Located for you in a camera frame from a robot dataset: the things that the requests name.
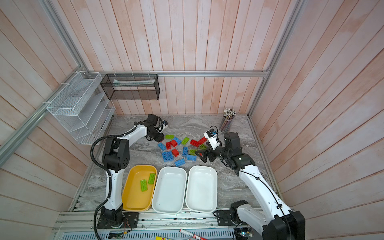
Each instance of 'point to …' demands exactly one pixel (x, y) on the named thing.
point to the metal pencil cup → (228, 114)
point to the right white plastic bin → (201, 192)
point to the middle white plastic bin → (169, 191)
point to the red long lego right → (201, 141)
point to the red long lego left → (194, 142)
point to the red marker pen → (192, 234)
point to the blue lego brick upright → (185, 151)
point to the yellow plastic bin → (139, 188)
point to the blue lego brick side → (191, 157)
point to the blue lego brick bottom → (180, 162)
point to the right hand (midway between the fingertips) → (202, 147)
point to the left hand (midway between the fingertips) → (160, 137)
